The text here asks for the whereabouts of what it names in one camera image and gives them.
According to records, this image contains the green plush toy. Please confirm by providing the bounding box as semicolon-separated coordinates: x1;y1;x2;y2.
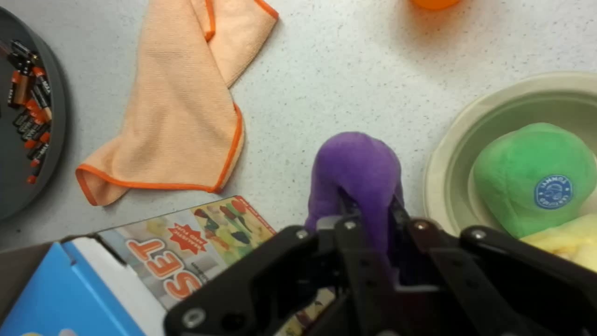
471;123;597;237

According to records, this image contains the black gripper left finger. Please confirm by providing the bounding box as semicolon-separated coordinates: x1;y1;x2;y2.
163;218;385;336

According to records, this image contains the colourful toy set box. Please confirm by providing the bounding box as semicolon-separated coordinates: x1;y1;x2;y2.
0;196;271;336

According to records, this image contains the dark tray with batteries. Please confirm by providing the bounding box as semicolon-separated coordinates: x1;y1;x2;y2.
0;7;68;220

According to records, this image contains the yellow plush toy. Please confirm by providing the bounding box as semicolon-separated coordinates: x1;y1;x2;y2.
523;212;597;270

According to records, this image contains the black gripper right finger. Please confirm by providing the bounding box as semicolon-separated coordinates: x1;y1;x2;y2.
387;205;597;336

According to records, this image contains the beige bowl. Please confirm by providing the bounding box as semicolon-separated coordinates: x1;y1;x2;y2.
423;72;597;237

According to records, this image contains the orange cloth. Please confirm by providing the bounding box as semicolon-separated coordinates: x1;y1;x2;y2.
74;0;277;205

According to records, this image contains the purple plush toy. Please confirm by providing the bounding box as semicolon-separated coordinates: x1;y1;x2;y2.
305;130;402;255

